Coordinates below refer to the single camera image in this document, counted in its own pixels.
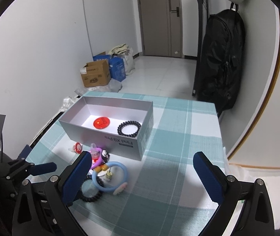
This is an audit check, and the light blue ring bracelet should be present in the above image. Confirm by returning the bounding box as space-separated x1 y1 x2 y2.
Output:
91 161 130 195

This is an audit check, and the black bead bracelet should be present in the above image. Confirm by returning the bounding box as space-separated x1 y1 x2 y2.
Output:
116 120 141 137
79 174 105 203

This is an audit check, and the small red white charm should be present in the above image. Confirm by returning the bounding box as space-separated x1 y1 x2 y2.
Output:
68 142 83 155

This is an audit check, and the purple cartoon keychain toy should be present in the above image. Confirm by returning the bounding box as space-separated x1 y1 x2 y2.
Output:
89 143 110 173

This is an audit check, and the red round badge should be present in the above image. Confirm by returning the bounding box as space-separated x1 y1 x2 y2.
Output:
93 117 111 129

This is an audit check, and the grey phone box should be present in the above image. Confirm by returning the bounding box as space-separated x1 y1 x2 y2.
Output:
59 96 154 161

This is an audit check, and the teal plaid tablecloth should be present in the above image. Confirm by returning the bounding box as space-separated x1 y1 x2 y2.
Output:
25 90 227 236

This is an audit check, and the brown cardboard box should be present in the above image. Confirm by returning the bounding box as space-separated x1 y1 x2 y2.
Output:
80 60 111 88

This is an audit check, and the clear plastic bag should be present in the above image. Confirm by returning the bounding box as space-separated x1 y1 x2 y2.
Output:
59 79 122 112

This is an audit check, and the blue cardboard box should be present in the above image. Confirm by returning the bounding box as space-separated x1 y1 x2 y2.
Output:
93 52 126 82

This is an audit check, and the black backpack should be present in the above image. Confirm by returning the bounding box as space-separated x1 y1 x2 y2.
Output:
196 9 246 115

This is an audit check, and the white sack with cloth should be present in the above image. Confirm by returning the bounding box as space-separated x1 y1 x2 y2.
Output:
108 44 136 76

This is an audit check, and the grey door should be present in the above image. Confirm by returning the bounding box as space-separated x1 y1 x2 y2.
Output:
138 0 183 58

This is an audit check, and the black coat rack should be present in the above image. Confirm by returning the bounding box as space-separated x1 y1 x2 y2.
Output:
192 0 209 97

